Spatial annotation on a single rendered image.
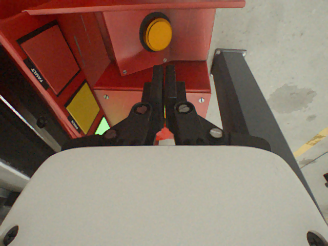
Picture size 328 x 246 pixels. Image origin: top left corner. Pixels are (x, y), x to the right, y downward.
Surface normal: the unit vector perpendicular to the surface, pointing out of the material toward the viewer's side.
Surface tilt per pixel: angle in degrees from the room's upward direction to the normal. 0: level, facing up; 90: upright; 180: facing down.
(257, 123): 90
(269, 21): 0
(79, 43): 90
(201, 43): 0
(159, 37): 35
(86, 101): 90
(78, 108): 90
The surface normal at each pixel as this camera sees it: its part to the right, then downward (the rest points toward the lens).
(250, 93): 0.00, -0.65
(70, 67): 0.99, 0.05
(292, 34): -0.11, 0.76
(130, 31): 0.48, 0.65
